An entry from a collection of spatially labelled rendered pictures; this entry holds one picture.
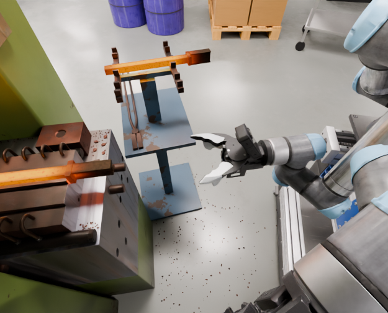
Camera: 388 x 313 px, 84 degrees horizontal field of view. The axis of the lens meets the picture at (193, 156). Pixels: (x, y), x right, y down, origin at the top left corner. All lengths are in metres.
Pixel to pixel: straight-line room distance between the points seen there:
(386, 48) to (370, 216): 0.39
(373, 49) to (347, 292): 0.47
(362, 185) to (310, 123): 1.94
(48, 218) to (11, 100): 0.37
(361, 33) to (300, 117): 1.78
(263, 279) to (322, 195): 0.92
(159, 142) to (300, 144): 0.56
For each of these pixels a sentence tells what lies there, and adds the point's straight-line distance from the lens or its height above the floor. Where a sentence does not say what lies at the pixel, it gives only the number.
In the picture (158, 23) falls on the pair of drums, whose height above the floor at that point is 0.16.
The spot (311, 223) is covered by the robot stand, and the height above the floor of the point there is 0.21.
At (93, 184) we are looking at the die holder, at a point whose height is 0.91.
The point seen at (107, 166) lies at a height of 1.01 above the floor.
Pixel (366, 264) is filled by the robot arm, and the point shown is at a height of 1.24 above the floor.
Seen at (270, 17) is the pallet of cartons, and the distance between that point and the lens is 3.48.
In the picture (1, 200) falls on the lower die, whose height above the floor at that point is 0.99.
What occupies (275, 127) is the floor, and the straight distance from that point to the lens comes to 2.15.
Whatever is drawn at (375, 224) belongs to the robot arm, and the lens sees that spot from 0.27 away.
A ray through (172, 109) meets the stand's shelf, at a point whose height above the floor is 0.74.
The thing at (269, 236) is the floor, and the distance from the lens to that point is 1.59.
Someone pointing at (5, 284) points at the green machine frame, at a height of 0.90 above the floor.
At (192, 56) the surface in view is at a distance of 0.92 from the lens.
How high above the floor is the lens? 1.44
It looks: 53 degrees down
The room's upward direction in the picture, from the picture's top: straight up
